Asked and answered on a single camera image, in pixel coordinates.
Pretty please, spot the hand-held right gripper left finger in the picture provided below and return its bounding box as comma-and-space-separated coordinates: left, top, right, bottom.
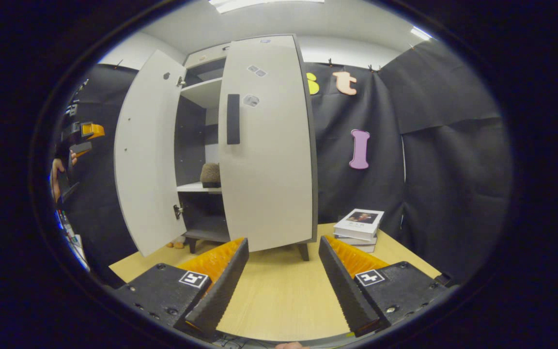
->
112, 238, 250, 340

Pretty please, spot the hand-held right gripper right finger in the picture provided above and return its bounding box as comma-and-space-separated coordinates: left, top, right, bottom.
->
319, 235, 448, 338

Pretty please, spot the white shoe cabinet door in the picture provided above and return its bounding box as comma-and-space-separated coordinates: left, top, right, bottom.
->
114, 49, 187, 257
218, 34, 319, 253

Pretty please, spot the grey white shoe cabinet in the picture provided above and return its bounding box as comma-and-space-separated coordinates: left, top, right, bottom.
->
114, 33, 319, 262

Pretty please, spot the brown fuzzy shoe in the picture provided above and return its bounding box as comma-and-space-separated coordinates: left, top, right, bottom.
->
200, 162, 222, 189

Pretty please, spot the white book with photo cover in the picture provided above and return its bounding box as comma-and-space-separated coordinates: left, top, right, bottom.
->
333, 208, 385, 241

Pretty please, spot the black backdrop cloth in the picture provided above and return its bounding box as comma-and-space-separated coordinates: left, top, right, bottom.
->
51, 39, 512, 286

